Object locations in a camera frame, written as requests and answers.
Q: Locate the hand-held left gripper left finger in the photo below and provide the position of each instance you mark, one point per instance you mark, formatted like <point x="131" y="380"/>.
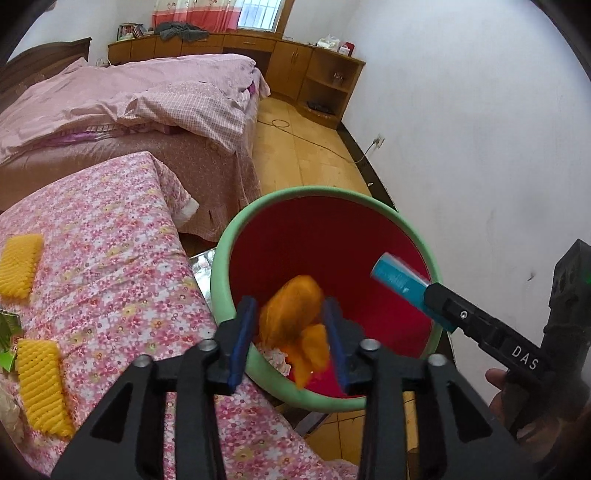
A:
<point x="240" y="342"/>

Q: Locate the white wall socket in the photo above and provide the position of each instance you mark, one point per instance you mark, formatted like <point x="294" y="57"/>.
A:
<point x="379" y="141"/>

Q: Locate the black device on shelf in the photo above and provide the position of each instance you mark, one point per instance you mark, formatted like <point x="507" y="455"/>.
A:
<point x="320" y="107"/>

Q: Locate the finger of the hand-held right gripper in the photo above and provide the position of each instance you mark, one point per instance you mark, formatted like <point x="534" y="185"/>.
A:
<point x="480" y="330"/>

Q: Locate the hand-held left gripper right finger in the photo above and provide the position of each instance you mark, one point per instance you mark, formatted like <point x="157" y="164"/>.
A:
<point x="335" y="342"/>

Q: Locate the grey clothes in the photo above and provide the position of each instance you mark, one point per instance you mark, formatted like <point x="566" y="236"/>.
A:
<point x="182" y="32"/>

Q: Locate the pink duvet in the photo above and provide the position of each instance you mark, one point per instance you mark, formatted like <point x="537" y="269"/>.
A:
<point x="115" y="87"/>

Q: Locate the red box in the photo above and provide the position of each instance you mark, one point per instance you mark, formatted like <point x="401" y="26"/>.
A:
<point x="347" y="48"/>

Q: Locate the wooden cabinet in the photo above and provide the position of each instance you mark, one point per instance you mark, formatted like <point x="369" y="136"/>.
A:
<point x="286" y="60"/>

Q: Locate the yellow foam net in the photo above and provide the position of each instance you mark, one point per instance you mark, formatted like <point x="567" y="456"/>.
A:
<point x="44" y="387"/>
<point x="21" y="270"/>

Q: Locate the bed with pink bedding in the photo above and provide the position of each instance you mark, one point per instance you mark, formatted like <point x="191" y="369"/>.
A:
<point x="198" y="170"/>

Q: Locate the floral paper scrap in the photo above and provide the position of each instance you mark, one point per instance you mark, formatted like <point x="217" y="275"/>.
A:
<point x="277" y="359"/>

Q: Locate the green packet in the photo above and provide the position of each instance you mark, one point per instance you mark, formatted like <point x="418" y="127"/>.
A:
<point x="8" y="341"/>

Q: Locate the window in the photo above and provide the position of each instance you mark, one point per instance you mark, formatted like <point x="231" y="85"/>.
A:
<point x="261" y="14"/>

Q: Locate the crumpled clear plastic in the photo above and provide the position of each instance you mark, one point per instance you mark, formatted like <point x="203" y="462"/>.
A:
<point x="9" y="410"/>

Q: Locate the white plastic bag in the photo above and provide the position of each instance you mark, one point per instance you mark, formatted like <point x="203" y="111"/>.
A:
<point x="328" y="42"/>

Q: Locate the row of books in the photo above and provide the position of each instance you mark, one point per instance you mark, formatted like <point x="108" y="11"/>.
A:
<point x="131" y="31"/>

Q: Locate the glass jar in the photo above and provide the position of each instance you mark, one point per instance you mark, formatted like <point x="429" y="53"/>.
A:
<point x="338" y="78"/>

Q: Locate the person's right hand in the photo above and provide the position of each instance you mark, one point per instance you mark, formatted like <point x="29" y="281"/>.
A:
<point x="497" y="392"/>

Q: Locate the dark wooden headboard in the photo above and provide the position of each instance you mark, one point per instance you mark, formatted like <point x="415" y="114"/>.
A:
<point x="41" y="62"/>

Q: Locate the red bin with green rim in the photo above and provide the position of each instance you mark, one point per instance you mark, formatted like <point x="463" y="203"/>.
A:
<point x="323" y="221"/>

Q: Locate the blue packet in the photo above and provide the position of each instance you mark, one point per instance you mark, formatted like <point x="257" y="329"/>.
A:
<point x="397" y="278"/>

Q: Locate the red and cream curtain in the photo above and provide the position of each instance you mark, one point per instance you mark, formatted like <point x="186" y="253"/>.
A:
<point x="194" y="14"/>

